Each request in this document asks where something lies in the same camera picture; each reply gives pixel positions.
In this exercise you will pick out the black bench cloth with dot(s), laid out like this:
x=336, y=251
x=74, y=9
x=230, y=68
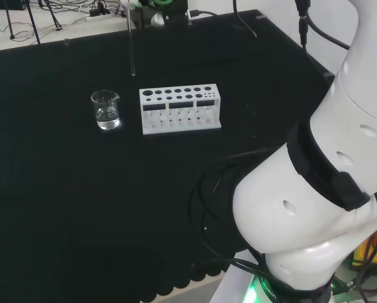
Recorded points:
x=81, y=189

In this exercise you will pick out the black tripod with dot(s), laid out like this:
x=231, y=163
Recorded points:
x=33, y=25

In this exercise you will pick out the clear glass rod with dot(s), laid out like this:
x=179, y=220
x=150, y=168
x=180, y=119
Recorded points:
x=131, y=47

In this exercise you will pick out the white power strip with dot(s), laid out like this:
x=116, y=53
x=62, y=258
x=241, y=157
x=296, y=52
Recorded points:
x=94, y=18

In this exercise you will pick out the white test tube rack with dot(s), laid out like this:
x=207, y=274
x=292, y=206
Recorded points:
x=182, y=130

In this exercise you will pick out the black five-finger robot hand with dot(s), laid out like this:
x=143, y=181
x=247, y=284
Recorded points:
x=172, y=12

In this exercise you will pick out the yellow stop button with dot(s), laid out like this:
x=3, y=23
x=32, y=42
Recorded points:
x=369, y=252

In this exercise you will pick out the black box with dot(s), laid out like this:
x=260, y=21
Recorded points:
x=2, y=3

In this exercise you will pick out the clear glass beaker with water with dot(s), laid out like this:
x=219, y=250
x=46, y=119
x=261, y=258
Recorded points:
x=108, y=122

